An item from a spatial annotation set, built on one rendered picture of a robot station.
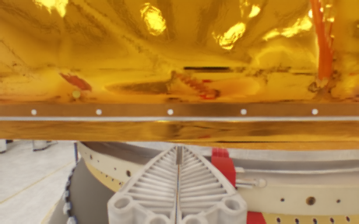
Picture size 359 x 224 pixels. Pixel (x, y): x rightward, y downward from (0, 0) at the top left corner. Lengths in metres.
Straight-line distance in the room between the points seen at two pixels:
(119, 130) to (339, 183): 0.40
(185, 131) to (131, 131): 0.12
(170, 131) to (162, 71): 0.13
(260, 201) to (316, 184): 0.09
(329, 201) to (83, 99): 0.47
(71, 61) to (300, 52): 0.41
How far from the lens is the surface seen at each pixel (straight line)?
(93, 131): 0.35
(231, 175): 0.22
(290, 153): 0.31
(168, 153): 0.17
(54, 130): 0.41
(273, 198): 0.28
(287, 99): 0.35
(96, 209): 0.49
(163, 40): 0.25
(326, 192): 0.31
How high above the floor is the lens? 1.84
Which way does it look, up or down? 5 degrees down
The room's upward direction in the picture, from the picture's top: straight up
